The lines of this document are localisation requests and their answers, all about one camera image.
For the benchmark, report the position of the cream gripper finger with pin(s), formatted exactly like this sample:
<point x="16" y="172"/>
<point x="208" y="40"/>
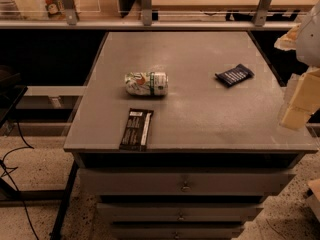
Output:
<point x="287" y="41"/>
<point x="301" y="99"/>

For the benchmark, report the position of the green white 7up can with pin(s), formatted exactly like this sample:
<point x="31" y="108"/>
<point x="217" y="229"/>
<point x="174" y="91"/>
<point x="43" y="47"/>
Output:
<point x="146" y="83"/>

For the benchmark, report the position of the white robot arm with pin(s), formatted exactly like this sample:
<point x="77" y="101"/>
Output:
<point x="308" y="38"/>

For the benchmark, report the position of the dark blue snack packet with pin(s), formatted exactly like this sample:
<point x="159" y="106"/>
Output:
<point x="234" y="75"/>

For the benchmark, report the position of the cardboard box at right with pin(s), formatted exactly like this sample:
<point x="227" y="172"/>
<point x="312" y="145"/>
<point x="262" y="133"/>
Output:
<point x="313" y="199"/>

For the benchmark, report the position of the grey drawer cabinet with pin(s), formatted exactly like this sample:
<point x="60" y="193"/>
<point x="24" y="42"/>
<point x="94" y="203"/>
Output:
<point x="199" y="124"/>

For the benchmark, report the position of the black chocolate bar wrapper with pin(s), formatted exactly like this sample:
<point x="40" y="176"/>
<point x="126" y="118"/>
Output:
<point x="136" y="131"/>

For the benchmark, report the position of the black desk at left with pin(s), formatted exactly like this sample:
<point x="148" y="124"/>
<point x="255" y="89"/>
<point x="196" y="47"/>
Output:
<point x="11" y="91"/>

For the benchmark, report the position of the grey shelf rail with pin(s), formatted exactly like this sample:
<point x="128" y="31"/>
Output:
<point x="152" y="15"/>

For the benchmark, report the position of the middle drawer with handle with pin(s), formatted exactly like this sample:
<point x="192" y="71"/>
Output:
<point x="174" y="212"/>

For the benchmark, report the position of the drawer with handle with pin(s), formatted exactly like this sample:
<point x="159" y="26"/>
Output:
<point x="176" y="231"/>
<point x="174" y="212"/>
<point x="216" y="182"/>

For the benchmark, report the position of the bottom drawer with handle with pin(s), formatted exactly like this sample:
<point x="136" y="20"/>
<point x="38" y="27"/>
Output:
<point x="176" y="231"/>

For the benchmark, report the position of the top drawer with handle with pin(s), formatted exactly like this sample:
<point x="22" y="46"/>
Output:
<point x="216" y="182"/>

